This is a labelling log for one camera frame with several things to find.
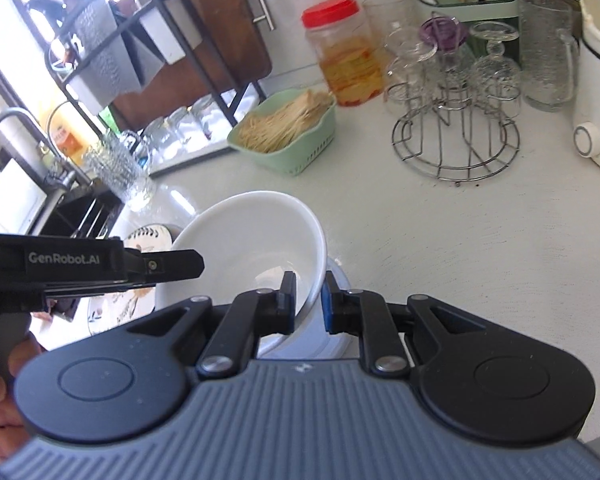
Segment yellow liquid bottle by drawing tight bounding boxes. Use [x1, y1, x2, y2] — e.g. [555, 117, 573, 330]
[45, 101, 99, 167]

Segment plain white bowl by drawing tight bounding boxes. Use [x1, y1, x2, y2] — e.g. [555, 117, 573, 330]
[170, 191, 328, 361]

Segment purple glass piece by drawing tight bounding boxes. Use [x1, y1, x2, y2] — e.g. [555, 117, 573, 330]
[418, 16, 469, 56]

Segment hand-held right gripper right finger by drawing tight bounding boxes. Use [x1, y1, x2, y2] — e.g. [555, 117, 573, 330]
[321, 270, 485, 378]

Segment white plastic board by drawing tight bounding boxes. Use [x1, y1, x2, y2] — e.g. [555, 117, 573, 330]
[0, 157, 49, 234]

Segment utensils with dark handles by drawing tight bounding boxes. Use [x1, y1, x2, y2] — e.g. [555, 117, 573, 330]
[74, 199, 117, 237]

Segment textured glass tumbler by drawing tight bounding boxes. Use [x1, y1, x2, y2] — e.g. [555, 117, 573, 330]
[82, 129, 157, 212]

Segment black kitchen sink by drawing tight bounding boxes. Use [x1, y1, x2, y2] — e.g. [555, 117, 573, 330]
[44, 189, 127, 239]

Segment round wire glass rack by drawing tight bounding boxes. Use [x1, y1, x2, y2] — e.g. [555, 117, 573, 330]
[392, 94, 522, 182]

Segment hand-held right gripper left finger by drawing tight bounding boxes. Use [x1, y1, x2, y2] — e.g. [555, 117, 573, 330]
[127, 270, 298, 378]

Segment black metal dish rack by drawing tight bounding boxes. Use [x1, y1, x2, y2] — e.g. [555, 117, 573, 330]
[0, 0, 269, 132]

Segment cluster of clear glass cups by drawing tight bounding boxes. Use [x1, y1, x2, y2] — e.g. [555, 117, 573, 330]
[382, 20, 526, 122]

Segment upturned clear glass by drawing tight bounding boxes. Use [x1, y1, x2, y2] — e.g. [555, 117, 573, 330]
[167, 106, 202, 147]
[142, 116, 174, 157]
[190, 94, 232, 137]

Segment white drip tray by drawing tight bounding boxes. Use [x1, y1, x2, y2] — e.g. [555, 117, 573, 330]
[144, 94, 242, 177]

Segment textured metal cutlery holder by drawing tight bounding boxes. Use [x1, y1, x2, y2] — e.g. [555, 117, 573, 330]
[74, 0, 147, 107]

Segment white cutlery box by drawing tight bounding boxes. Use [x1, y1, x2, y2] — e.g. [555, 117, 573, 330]
[136, 2, 204, 64]

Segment floral ceramic bowl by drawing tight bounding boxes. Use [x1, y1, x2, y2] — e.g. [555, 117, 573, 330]
[86, 224, 174, 337]

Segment green utensil holder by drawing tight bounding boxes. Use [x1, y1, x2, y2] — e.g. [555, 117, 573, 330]
[411, 0, 522, 62]

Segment steel kitchen faucet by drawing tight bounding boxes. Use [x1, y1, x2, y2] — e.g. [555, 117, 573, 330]
[0, 109, 94, 194]

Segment bundle of pale thin noodles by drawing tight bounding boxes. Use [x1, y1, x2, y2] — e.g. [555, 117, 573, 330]
[236, 90, 334, 154]

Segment pale white plate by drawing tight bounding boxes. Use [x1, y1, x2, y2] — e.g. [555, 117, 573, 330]
[256, 255, 354, 361]

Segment brown wooden cutting board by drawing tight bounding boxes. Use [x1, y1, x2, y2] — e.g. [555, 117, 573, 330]
[109, 0, 274, 132]

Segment red lid plastic jar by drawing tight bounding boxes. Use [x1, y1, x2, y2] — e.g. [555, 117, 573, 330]
[301, 0, 385, 109]

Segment textured glass pitcher with handle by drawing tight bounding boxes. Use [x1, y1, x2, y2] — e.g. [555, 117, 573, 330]
[517, 0, 580, 113]

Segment person's left hand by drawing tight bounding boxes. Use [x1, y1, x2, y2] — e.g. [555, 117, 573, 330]
[0, 332, 45, 466]

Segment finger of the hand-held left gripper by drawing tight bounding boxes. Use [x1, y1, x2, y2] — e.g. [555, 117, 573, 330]
[122, 248, 206, 282]

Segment green plastic basket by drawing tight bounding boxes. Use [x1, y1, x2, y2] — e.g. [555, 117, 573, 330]
[228, 87, 339, 177]

